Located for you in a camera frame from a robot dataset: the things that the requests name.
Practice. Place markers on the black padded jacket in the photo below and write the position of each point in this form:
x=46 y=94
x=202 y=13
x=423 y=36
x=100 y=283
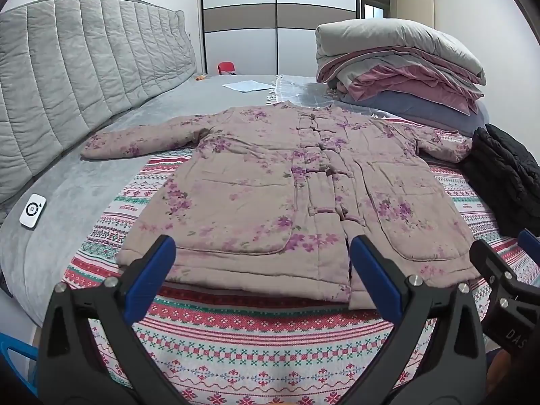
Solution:
x=502 y=173

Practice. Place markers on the grey checked tasselled throw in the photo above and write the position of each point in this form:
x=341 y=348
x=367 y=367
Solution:
x=312 y=93

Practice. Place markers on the blue-grey pillow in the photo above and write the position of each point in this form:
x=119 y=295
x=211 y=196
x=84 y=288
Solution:
x=413 y=112

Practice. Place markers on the red patterned knit blanket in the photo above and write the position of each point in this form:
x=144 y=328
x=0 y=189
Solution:
x=253 y=346

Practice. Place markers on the light blue paper sheet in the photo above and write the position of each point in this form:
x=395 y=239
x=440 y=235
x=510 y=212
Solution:
x=247 y=85

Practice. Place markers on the white sliding wardrobe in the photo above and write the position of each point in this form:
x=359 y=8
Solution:
x=253 y=21

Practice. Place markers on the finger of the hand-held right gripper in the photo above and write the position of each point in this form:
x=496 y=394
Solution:
x=530 y=242
x=489 y=261

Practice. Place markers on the window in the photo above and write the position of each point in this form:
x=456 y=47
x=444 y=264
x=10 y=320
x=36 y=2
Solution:
x=377 y=2

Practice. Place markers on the grey quilted headboard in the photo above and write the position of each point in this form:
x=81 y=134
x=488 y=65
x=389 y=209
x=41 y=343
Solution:
x=76 y=71

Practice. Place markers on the floral padded jacket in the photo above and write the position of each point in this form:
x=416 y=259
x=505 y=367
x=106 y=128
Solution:
x=261 y=185

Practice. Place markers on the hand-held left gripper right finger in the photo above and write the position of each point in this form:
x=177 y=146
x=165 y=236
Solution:
x=375 y=274

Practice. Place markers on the blue plastic frame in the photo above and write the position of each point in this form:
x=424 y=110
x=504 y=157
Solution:
x=14 y=352

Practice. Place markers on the grey bed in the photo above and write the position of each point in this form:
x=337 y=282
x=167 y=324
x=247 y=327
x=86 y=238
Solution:
x=63 y=177

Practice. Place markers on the red plastic stool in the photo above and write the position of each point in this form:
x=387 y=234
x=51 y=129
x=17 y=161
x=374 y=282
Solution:
x=226 y=67

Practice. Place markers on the pink folded quilt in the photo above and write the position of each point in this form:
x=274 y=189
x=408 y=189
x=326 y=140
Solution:
x=405 y=82

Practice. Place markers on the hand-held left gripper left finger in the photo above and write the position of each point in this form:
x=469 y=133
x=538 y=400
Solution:
x=156 y=261

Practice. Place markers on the white square remote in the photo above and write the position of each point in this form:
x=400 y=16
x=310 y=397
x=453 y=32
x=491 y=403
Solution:
x=33 y=211

